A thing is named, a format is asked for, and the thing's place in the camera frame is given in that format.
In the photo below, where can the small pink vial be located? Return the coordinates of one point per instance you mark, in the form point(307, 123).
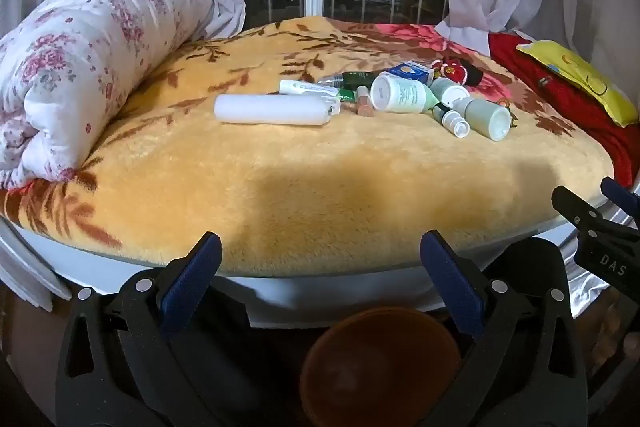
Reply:
point(364, 103)

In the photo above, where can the small clear dropper bottle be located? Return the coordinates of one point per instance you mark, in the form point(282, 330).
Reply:
point(332, 81)

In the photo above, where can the pale green bottle white cap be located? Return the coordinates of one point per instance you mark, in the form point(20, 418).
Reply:
point(485, 117)

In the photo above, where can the yellow floral plush blanket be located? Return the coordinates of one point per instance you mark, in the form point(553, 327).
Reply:
point(310, 187)

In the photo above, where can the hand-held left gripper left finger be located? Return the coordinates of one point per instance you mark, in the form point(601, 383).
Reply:
point(192, 279)

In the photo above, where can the long white bottle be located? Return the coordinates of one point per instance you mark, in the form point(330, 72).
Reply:
point(270, 109)

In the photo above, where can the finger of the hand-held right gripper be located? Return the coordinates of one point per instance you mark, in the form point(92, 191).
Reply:
point(620, 197)
point(572, 207)

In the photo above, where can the white squeeze tube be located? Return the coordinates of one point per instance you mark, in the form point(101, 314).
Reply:
point(300, 87)

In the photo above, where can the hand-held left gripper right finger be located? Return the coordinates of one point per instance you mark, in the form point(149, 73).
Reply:
point(450, 279)

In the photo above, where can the red cloth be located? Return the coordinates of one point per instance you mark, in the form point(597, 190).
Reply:
point(565, 117)

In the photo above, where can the dark green box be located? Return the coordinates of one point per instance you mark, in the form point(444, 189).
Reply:
point(364, 79)

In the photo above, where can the yellow pillow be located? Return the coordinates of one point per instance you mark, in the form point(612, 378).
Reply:
point(580, 74)

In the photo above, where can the short pale green bottle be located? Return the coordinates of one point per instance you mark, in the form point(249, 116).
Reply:
point(447, 89)

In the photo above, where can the grey white cloth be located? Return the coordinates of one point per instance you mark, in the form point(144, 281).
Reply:
point(582, 287)

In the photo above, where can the person's left leg black pants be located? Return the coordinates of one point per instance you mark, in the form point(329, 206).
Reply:
point(260, 357)

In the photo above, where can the floral rolled quilt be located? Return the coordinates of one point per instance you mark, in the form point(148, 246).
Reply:
point(85, 57)

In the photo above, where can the small dark spray bottle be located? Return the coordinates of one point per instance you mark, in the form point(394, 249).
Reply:
point(450, 119)

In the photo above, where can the large white jar green label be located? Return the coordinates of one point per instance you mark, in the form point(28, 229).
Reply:
point(400, 94)

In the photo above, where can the blue white box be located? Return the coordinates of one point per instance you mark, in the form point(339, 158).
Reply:
point(407, 71)

